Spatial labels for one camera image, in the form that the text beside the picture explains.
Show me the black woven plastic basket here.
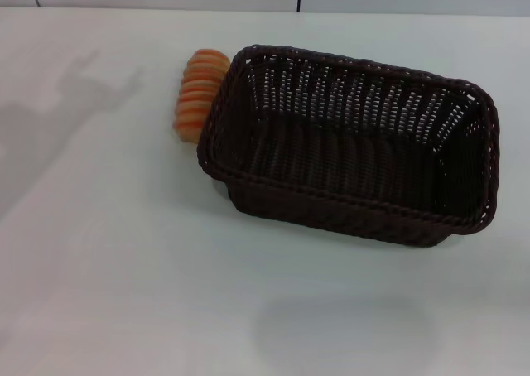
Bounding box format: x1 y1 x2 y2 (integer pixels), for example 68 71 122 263
195 42 501 248

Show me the orange striped twisted bread loaf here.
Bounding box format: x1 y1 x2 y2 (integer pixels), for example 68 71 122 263
172 48 231 143

